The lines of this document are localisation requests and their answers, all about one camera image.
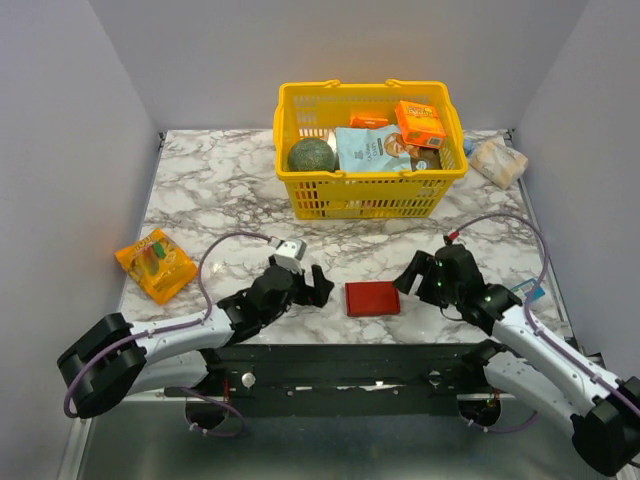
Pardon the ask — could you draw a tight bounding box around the black mounting base plate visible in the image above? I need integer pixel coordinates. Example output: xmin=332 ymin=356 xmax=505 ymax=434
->
xmin=194 ymin=340 xmax=504 ymax=417

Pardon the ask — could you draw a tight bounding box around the yellow plastic shopping basket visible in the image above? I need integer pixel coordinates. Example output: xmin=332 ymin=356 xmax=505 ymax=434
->
xmin=273 ymin=79 xmax=468 ymax=220

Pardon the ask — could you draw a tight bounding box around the blue item behind basket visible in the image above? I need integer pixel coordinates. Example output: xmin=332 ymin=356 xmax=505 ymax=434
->
xmin=463 ymin=138 xmax=474 ymax=156

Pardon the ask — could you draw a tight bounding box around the beige tissue packet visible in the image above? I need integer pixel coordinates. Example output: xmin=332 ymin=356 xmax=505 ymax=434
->
xmin=470 ymin=137 xmax=528 ymax=190

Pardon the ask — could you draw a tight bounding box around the green round melon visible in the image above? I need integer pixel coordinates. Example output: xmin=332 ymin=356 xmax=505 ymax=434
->
xmin=287 ymin=137 xmax=336 ymax=172

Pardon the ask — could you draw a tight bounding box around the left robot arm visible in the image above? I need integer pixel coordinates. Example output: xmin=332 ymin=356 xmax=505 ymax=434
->
xmin=57 ymin=264 xmax=334 ymax=419

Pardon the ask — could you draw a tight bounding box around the light blue chips bag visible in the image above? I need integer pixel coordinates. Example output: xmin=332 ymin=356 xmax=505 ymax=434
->
xmin=335 ymin=125 xmax=442 ymax=173

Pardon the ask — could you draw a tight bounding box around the blue small packet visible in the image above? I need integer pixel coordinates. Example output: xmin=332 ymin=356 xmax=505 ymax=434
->
xmin=511 ymin=278 xmax=545 ymax=302

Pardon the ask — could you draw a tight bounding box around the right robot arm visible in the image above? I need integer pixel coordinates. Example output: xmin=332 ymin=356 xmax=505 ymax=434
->
xmin=393 ymin=244 xmax=639 ymax=476

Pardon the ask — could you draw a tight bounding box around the red paper box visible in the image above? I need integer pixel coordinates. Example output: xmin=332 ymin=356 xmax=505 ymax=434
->
xmin=345 ymin=281 xmax=401 ymax=317

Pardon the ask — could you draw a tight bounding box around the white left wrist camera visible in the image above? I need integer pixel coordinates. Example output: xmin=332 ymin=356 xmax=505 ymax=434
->
xmin=269 ymin=237 xmax=307 ymax=274

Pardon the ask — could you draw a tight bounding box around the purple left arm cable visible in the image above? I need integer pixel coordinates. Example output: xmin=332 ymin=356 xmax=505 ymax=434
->
xmin=63 ymin=232 xmax=281 ymax=419

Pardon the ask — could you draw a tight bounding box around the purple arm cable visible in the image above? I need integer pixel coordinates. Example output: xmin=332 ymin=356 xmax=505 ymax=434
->
xmin=63 ymin=232 xmax=281 ymax=419
xmin=446 ymin=213 xmax=640 ymax=419

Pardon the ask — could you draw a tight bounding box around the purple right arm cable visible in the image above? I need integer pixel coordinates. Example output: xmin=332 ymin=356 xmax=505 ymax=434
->
xmin=446 ymin=213 xmax=640 ymax=419

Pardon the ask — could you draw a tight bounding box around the small orange flat box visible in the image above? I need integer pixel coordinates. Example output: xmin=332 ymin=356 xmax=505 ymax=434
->
xmin=349 ymin=114 xmax=390 ymax=129

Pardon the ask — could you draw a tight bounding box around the orange gummy candy bag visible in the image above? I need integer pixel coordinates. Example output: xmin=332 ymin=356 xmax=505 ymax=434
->
xmin=115 ymin=228 xmax=198 ymax=305

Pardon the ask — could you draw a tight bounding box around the large orange snack box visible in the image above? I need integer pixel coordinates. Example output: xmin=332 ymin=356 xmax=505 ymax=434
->
xmin=395 ymin=100 xmax=446 ymax=149

